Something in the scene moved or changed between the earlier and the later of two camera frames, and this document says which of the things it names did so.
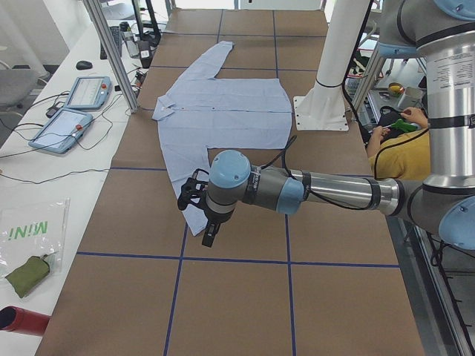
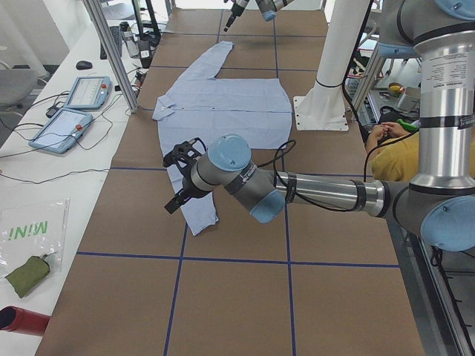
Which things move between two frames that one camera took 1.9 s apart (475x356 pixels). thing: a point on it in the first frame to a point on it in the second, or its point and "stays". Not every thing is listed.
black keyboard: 117,38 stays
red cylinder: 23,320 stays
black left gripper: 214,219 to 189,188
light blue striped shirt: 204,113 stays
